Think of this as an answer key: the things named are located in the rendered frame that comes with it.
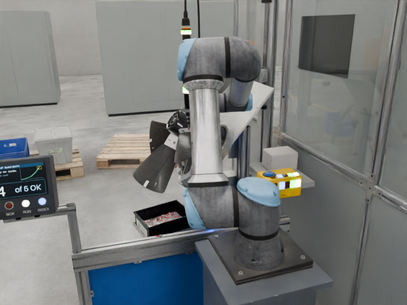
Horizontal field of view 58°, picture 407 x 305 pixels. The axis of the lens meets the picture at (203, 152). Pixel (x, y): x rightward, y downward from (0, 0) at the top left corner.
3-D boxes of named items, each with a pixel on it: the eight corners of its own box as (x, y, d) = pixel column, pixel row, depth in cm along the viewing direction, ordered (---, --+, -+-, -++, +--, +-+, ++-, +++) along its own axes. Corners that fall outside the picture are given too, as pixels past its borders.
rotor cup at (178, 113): (194, 121, 193) (175, 107, 188) (206, 121, 180) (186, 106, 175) (180, 144, 190) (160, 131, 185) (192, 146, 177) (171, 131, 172)
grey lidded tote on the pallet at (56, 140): (73, 148, 481) (69, 123, 470) (77, 163, 428) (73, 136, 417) (38, 152, 466) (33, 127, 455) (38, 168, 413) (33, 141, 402)
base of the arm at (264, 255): (295, 260, 105) (296, 230, 101) (249, 276, 99) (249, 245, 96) (265, 235, 118) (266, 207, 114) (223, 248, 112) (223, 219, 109)
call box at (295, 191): (289, 189, 162) (290, 166, 159) (300, 198, 153) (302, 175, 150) (255, 193, 158) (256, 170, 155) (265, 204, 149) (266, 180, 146)
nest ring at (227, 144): (193, 161, 205) (188, 157, 203) (223, 123, 202) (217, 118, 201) (207, 180, 180) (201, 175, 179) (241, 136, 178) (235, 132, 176)
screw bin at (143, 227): (177, 212, 176) (176, 199, 174) (194, 227, 163) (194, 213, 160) (134, 224, 166) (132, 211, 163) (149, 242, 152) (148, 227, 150)
